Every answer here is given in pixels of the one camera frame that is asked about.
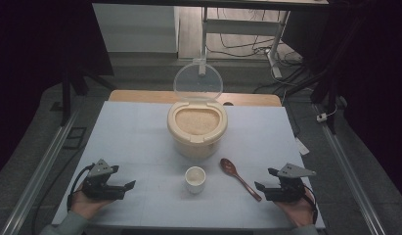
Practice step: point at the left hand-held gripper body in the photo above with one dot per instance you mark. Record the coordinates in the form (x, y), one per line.
(100, 188)

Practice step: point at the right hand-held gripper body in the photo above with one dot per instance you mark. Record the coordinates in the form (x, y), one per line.
(288, 189)

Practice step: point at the brown wooden spoon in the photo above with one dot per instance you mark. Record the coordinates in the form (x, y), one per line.
(228, 166)

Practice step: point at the white cup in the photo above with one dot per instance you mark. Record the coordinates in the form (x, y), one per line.
(195, 184)

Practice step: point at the cream plastic rice container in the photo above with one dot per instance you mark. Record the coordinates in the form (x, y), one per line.
(197, 145)

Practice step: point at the bulk uncooked rice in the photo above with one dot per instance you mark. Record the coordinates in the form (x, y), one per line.
(197, 121)

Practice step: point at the person's left hand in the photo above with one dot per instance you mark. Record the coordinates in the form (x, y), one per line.
(86, 205)

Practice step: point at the person's right hand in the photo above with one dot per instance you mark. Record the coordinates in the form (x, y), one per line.
(298, 212)

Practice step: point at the pale blue table mat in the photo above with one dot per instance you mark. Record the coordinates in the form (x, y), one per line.
(133, 137)

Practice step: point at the white paper tag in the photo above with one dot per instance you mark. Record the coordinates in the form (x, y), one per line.
(302, 147)

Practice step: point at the small white box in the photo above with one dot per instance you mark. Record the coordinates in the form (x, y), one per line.
(321, 117)

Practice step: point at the black metal stand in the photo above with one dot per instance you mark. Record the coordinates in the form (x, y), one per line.
(66, 98)

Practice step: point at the clear round container lid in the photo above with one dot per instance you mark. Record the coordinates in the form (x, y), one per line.
(198, 80)

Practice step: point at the white cabinet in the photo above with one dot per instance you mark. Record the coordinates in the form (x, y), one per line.
(133, 29)

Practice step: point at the dark curtain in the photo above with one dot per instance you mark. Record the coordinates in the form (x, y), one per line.
(378, 65)
(25, 49)

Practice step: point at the aluminium rail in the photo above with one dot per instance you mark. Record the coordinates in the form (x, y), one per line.
(38, 169)
(348, 176)

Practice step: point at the white desk frame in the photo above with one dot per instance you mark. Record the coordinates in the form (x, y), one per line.
(241, 26)

